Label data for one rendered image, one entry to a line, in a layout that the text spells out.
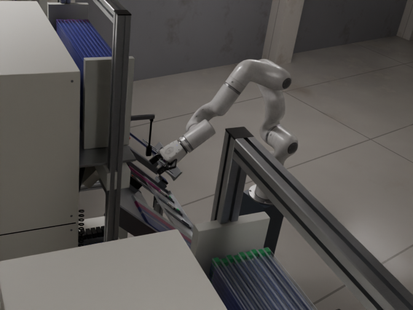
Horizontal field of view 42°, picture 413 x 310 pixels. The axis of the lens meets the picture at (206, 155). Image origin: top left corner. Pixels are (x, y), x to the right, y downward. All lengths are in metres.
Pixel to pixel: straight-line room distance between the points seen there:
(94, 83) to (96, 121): 0.14
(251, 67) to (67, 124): 1.04
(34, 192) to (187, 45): 4.56
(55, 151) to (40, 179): 0.11
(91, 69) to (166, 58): 4.34
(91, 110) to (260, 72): 0.95
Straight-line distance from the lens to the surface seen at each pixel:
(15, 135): 1.70
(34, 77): 1.62
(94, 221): 2.82
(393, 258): 4.08
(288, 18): 6.84
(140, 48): 5.84
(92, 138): 1.88
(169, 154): 2.47
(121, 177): 1.81
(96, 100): 1.81
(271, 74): 2.51
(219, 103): 2.46
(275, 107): 2.66
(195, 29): 6.21
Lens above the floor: 2.35
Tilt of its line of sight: 30 degrees down
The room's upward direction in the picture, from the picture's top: 9 degrees clockwise
